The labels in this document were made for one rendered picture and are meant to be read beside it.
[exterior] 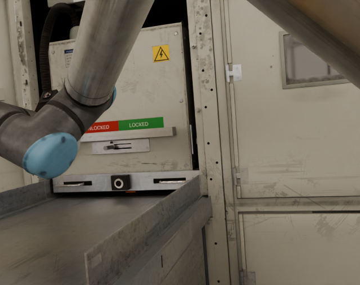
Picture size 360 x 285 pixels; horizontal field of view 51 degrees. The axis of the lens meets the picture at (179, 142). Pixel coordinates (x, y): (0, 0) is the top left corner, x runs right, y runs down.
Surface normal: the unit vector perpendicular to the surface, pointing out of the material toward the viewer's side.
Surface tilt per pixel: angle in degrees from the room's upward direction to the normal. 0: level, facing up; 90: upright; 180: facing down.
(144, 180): 90
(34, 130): 49
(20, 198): 90
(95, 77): 149
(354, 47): 134
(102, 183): 90
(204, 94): 90
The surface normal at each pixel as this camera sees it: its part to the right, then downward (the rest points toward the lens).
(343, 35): -0.57, 0.78
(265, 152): -0.27, 0.07
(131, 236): 0.96, -0.06
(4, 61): 0.80, -0.04
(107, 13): -0.34, 0.79
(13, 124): -0.04, -0.57
